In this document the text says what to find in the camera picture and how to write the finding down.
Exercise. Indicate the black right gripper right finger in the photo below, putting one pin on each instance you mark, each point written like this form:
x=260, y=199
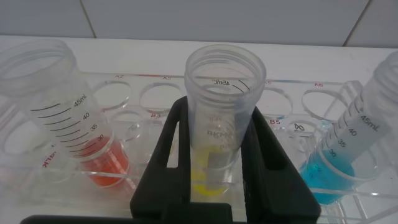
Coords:
x=273, y=193

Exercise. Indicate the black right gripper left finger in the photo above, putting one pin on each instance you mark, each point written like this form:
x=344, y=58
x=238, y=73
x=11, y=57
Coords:
x=155, y=186

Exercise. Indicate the test tube with blue liquid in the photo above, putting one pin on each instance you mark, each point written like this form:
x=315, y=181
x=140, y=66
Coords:
x=329, y=174

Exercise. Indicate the test tube with red liquid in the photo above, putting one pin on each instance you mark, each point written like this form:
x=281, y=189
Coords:
x=102, y=165

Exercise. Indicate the test tube with yellow liquid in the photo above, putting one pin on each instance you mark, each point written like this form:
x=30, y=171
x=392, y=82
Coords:
x=217, y=124

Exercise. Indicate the clear acrylic test tube rack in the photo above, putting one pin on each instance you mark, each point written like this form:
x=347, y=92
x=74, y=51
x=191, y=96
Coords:
x=155, y=99

